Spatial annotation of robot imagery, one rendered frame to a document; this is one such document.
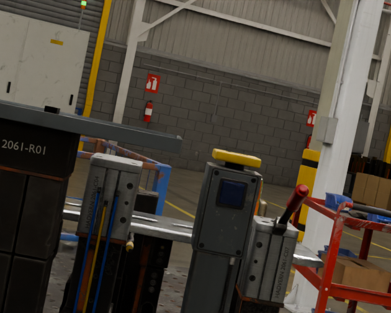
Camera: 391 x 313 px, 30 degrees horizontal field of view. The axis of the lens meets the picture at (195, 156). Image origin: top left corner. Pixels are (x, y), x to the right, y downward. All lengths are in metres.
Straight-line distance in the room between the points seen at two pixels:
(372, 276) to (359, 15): 2.37
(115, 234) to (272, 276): 0.25
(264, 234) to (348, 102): 4.14
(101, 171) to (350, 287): 2.38
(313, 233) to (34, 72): 5.14
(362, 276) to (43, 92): 6.61
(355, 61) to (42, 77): 5.10
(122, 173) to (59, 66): 8.37
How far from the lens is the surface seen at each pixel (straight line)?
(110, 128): 0.88
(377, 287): 3.46
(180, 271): 2.37
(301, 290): 5.30
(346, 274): 3.37
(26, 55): 9.35
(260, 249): 1.11
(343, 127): 5.20
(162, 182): 3.41
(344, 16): 8.60
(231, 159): 0.93
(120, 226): 1.09
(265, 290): 1.12
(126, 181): 1.08
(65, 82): 9.45
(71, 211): 1.21
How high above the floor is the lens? 1.20
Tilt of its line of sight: 3 degrees down
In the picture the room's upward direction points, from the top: 12 degrees clockwise
